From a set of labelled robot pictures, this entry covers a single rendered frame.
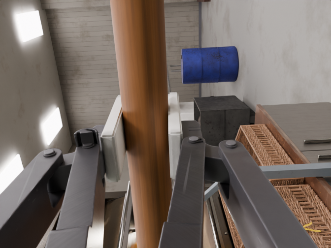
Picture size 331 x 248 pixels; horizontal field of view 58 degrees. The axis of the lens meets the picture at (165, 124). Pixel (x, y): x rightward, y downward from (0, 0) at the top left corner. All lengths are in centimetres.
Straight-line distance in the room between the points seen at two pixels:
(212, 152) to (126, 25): 8
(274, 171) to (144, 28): 115
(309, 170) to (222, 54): 370
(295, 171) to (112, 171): 117
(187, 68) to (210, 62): 35
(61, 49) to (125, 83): 954
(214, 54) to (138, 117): 467
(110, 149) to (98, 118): 995
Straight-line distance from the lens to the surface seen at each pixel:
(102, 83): 967
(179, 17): 916
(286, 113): 197
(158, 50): 17
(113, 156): 17
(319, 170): 135
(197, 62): 476
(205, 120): 381
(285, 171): 130
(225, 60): 482
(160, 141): 19
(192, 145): 15
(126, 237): 162
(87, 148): 16
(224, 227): 187
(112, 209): 204
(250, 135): 177
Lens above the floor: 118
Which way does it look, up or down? level
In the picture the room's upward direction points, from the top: 93 degrees counter-clockwise
